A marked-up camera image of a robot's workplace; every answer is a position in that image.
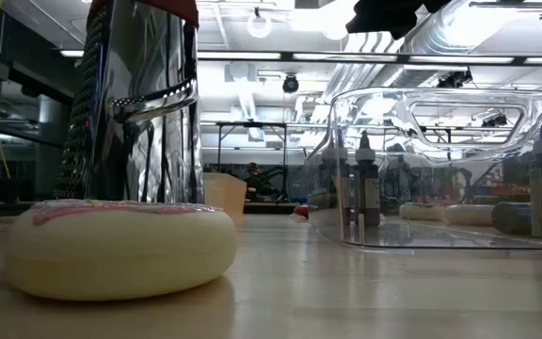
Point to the pink sprinkled donut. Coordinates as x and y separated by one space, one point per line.
120 254

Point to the red popcorn packet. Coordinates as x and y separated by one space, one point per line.
302 212

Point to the black aluminium table frame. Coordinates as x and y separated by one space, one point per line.
271 208

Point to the black round camera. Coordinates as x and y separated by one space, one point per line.
291 85

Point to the black hanging fixture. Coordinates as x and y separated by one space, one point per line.
454 80

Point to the black frame stand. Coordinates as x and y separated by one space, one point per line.
252 124

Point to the clear plastic bin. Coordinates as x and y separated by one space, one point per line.
440 242

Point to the person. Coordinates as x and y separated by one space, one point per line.
254 181

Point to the silver ventilation duct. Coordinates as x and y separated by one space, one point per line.
445 28

